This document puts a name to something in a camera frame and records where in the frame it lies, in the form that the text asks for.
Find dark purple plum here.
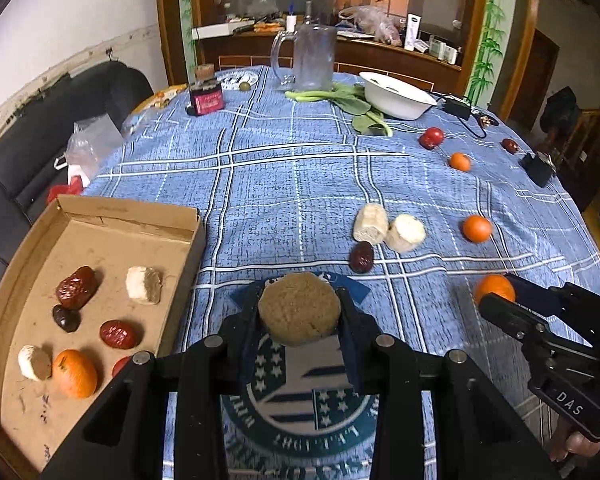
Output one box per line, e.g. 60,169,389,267
52,305,81,333

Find white enamel bowl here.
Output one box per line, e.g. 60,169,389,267
358,71,438,121

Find yellow snack packet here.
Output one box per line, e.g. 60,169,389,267
130,85,188,113

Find black leather sofa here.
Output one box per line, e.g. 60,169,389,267
0,57,155,266

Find blue plaid tablecloth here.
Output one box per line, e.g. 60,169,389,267
80,64,600,480

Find person's right hand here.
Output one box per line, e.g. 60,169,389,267
547,417,599,464

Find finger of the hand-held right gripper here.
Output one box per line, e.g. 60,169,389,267
479,293,552,362
503,273,600,322

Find white sugarcane chunk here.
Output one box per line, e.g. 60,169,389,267
384,214,427,254
352,203,390,245
125,266,163,306
18,345,53,382

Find large red jujube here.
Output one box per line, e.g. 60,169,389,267
56,265,99,310

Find bamboo painted panel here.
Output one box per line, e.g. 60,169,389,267
177,0,201,81
467,0,518,106

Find green leafy vegetable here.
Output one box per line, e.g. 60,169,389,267
285,85,395,137

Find red plastic bag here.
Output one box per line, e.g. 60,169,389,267
47,175,86,206

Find crumpled plastic bag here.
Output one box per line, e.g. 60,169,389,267
339,5,406,46

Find white lotion tube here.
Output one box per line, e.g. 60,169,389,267
404,12,423,52

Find white flat box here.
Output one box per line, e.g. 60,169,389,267
191,22,246,41

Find round brown cake piece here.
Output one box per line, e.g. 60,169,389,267
257,273,342,347

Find brown wooden door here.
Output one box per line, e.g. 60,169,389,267
510,27,561,126

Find pink jar with cork lid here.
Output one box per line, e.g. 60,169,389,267
187,63,224,117

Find brown cardboard box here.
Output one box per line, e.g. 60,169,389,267
0,195,207,473

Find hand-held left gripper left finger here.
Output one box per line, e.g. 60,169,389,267
40,280,269,480

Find wooden chair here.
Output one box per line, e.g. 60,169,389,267
562,95,600,241

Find black power adapter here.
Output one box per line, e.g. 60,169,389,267
432,91,496,138
441,97,472,120

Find clear glass pitcher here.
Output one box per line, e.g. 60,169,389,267
270,24,339,92

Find white patterned plate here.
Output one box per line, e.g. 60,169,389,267
215,71,259,92

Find wooden cabinet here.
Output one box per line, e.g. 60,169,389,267
155,0,541,106

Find dark jacket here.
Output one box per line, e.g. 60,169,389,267
540,86,581,133

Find clear plastic bag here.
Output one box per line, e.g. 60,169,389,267
55,115,126,181

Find white small boxes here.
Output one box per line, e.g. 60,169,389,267
427,35,461,63

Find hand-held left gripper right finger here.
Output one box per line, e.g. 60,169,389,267
332,287,561,480

